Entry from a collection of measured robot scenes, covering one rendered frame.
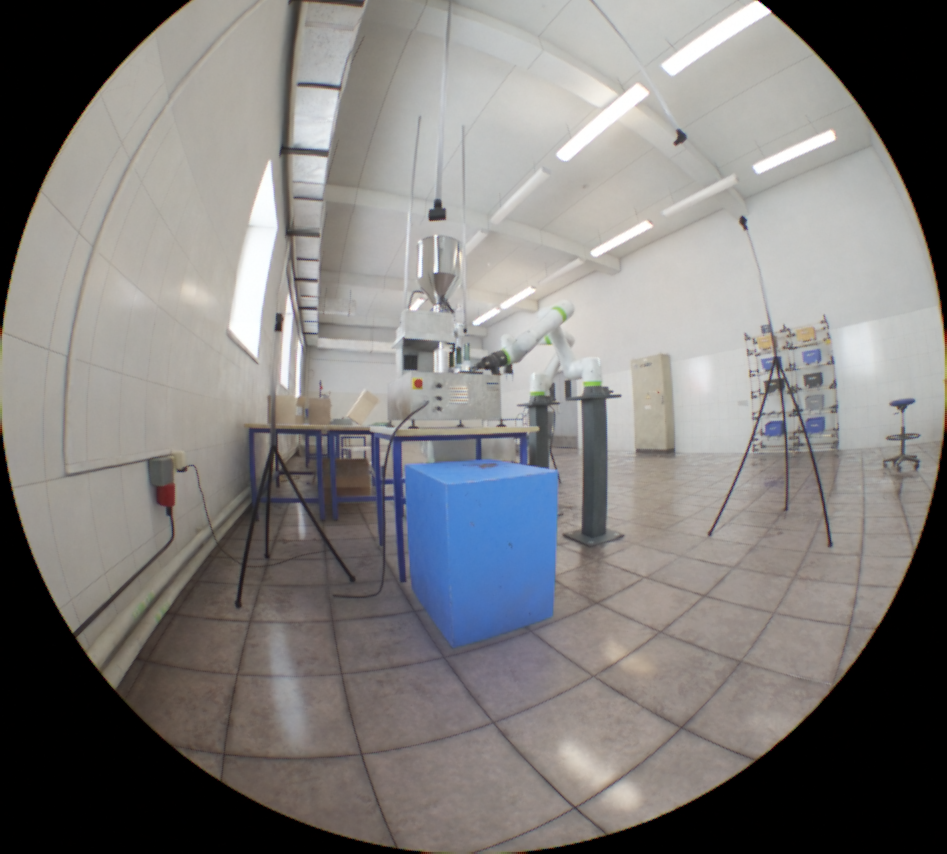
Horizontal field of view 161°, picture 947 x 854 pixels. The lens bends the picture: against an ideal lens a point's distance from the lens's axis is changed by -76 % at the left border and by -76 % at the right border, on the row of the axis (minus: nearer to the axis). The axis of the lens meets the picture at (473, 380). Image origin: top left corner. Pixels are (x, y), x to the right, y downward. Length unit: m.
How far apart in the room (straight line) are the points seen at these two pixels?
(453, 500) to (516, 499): 0.22
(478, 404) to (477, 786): 1.55
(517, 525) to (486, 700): 0.58
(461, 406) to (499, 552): 0.80
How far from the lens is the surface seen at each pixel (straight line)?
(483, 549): 1.11
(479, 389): 1.71
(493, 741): 0.96
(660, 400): 6.85
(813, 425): 5.60
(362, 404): 3.39
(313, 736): 1.01
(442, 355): 1.68
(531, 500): 1.16
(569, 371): 2.25
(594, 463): 2.13
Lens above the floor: 0.78
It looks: 7 degrees up
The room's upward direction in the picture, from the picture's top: 1 degrees counter-clockwise
